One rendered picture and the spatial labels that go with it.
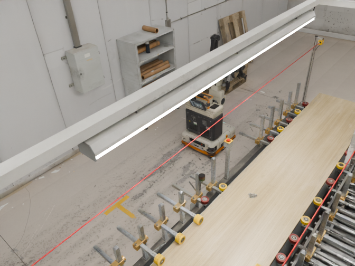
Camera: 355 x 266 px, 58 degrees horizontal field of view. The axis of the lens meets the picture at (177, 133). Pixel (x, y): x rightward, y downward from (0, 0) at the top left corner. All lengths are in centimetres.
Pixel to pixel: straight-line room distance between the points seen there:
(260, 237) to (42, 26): 356
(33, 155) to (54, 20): 350
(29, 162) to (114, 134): 38
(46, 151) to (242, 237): 197
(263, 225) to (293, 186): 60
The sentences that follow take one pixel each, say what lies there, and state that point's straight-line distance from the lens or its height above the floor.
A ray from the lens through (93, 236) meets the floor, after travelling 415.
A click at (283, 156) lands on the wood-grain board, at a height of 90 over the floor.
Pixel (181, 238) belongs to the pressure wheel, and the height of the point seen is 97.
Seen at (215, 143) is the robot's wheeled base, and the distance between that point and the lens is 479.
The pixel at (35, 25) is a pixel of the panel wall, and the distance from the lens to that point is 454.
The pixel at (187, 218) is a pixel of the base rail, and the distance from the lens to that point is 320.
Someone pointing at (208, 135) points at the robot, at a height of 37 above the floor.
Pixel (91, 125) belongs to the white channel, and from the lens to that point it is 135.
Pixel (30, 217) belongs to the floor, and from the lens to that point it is 467.
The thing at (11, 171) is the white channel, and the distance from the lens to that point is 125.
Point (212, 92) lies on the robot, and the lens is 488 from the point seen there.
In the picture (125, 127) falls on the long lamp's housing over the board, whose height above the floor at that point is 237.
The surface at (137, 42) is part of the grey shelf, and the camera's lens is 502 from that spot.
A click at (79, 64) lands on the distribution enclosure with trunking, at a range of 466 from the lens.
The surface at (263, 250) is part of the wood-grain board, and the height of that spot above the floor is 90.
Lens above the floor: 317
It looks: 35 degrees down
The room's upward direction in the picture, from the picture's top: 4 degrees counter-clockwise
